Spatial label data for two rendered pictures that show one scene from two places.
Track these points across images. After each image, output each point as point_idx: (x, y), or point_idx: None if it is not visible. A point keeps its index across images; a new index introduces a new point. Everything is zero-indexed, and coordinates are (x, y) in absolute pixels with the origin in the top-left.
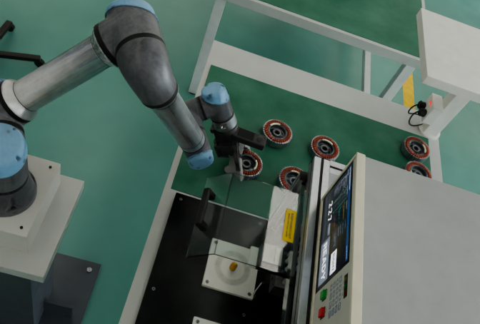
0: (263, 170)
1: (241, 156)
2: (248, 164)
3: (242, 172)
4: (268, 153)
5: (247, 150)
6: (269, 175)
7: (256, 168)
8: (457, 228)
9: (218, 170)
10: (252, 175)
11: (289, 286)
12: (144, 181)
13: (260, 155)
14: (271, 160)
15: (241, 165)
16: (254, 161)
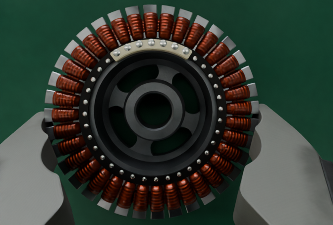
0: (126, 13)
1: (114, 150)
2: (148, 93)
3: (274, 127)
4: (6, 4)
5: (62, 133)
6: None
7: (178, 43)
8: None
9: (227, 223)
10: (240, 54)
11: None
12: None
13: (42, 45)
14: None
15: (292, 174)
16: (119, 65)
